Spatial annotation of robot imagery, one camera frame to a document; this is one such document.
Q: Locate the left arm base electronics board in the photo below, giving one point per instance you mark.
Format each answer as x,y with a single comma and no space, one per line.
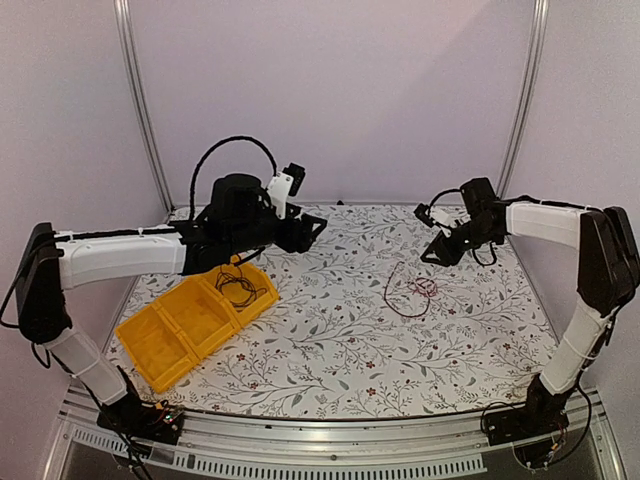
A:
130,416

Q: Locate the right arm base electronics board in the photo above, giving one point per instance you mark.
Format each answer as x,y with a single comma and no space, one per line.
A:
538,439

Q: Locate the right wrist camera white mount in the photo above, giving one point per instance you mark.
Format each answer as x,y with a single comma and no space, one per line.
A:
436,217

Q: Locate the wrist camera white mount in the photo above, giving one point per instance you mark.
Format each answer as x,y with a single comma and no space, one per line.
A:
283,185
436,217

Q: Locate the floral patterned table mat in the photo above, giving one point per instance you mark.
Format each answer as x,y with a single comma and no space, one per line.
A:
364,329

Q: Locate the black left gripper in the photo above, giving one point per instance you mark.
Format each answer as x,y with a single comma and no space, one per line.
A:
301,242

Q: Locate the aluminium front frame rail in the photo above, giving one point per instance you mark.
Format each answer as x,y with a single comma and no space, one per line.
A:
222,446

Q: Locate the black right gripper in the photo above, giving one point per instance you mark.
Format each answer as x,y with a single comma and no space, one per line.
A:
448,256

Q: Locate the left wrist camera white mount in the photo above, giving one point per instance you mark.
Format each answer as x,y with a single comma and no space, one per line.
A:
283,185

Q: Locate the aluminium left corner post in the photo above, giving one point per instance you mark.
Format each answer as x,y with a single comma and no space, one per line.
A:
134,77

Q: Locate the aluminium corner post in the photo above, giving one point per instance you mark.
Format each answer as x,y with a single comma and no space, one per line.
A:
134,77
526,95

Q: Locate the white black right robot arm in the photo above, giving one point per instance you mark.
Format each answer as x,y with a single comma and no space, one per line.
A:
600,277

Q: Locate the aluminium right corner post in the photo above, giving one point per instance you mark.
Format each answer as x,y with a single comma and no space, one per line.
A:
526,95

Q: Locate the yellow divided plastic bin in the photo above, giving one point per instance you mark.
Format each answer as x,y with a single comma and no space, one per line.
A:
182,327

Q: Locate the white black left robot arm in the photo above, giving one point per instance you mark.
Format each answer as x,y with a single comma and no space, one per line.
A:
242,215

